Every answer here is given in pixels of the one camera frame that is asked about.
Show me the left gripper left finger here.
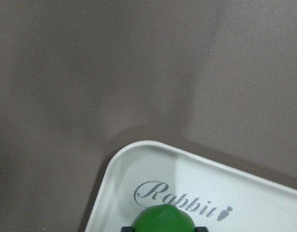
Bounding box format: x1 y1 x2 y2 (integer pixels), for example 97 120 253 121
121 226 134 232

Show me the white rabbit tray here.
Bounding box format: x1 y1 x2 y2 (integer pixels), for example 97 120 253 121
86 141 297 232

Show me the green lime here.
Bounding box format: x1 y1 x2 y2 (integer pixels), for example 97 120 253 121
132 204 196 232

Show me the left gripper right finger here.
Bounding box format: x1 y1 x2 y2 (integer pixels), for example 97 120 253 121
195 226 208 232

